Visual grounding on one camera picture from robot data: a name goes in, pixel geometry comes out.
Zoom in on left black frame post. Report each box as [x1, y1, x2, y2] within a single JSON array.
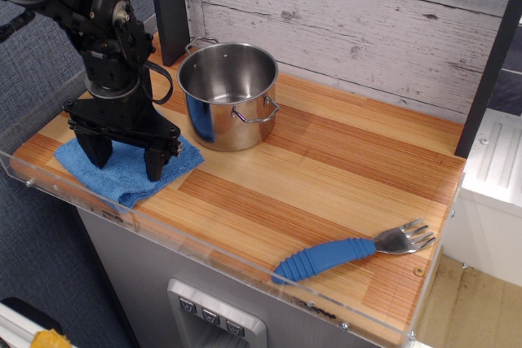
[[153, 0, 190, 66]]

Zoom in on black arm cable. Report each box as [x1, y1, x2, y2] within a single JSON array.
[[0, 9, 175, 107]]

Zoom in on blue handled metal fork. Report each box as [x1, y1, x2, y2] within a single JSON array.
[[272, 218, 436, 284]]

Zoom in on silver control panel with buttons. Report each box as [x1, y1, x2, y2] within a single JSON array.
[[167, 278, 268, 347]]

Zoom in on clear acrylic guard rail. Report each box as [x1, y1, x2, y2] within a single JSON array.
[[0, 13, 466, 348]]

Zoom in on right black frame post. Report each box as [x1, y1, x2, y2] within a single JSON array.
[[454, 0, 521, 158]]

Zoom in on black and yellow object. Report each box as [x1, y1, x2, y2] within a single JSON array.
[[1, 297, 74, 347]]

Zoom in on grey cabinet front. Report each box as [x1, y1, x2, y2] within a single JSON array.
[[75, 205, 368, 348]]

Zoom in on white block beside table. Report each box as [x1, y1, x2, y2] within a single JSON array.
[[442, 109, 521, 286]]

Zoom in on blue cloth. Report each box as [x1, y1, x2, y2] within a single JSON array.
[[54, 137, 204, 208]]

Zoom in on metal pot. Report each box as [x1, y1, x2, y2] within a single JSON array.
[[177, 37, 280, 152]]

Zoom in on black frame post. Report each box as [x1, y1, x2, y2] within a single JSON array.
[[454, 0, 521, 158], [153, 0, 190, 66]]

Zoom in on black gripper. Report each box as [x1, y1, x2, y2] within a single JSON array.
[[63, 79, 181, 182]]

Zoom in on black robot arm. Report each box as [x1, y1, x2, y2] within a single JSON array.
[[2, 0, 181, 182]]

